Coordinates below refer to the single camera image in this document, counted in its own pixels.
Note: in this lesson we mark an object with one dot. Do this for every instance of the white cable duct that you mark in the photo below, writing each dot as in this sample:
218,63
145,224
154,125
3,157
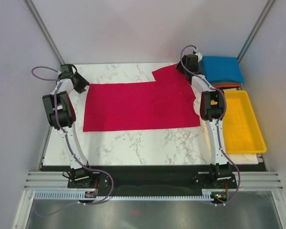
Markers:
88,195

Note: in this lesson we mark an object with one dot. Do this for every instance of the red t-shirt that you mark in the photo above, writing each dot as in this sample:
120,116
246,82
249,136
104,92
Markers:
167,102

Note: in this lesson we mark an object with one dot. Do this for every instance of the blue folded t-shirt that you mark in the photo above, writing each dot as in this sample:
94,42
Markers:
217,68

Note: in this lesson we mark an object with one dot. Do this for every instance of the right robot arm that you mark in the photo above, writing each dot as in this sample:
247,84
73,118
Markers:
212,111

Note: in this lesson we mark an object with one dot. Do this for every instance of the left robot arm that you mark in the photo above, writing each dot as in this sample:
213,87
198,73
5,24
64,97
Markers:
61,116

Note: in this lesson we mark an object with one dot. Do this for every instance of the yellow plastic tray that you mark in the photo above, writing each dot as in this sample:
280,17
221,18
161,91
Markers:
242,134

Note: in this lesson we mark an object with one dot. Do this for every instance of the left aluminium frame post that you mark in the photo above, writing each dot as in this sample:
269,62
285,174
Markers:
42,27

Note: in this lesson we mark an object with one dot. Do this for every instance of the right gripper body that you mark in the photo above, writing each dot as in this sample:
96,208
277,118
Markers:
180,67

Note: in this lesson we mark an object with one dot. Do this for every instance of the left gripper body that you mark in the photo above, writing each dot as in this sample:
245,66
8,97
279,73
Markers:
81,83

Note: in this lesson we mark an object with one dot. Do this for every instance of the right aluminium frame post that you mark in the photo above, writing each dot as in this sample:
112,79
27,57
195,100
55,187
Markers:
257,26

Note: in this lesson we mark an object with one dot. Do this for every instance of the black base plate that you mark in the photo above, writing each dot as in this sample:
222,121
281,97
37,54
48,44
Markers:
147,180

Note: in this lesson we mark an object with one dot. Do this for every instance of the aluminium frame post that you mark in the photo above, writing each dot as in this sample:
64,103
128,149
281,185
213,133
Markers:
42,27
257,26

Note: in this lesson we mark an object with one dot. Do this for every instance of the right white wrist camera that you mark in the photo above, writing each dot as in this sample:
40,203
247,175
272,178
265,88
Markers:
198,54

